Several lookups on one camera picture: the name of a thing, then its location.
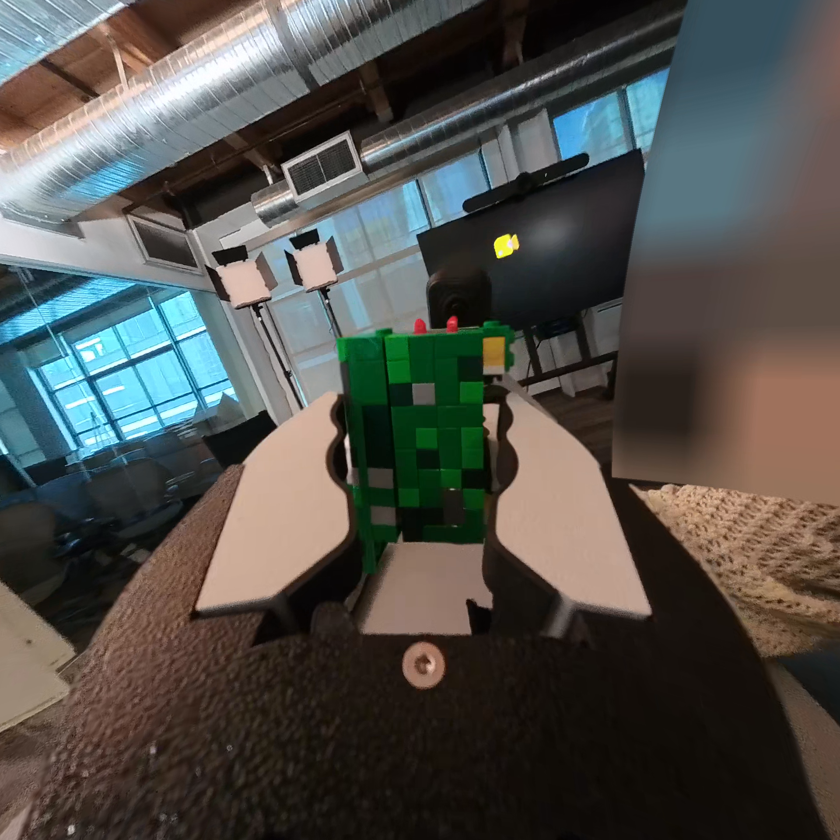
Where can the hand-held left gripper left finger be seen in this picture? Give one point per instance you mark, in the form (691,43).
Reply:
(282,499)

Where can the tall green lego body block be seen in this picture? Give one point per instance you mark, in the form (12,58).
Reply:
(426,446)

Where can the black office chair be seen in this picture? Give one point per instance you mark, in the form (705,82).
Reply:
(236,439)

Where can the black video bar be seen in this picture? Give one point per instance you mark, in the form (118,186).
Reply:
(525,184)

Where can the large silver air duct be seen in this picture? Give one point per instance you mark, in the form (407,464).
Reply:
(197,111)

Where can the white vent grille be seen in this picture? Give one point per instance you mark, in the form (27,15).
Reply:
(323,167)

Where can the framed wall vent grille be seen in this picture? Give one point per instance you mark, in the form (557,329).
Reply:
(164,244)

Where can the black tv stand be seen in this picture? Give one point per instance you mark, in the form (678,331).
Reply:
(571,354)

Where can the person's blue jeans leg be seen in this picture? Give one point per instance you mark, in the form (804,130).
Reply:
(817,682)

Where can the silver air duct with vent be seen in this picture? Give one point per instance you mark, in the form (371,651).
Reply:
(459,124)

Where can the black tv monitor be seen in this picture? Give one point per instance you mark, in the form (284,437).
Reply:
(558,262)

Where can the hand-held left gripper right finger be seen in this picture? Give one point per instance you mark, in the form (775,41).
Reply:
(558,518)

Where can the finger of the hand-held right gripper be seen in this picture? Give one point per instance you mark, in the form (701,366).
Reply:
(510,388)

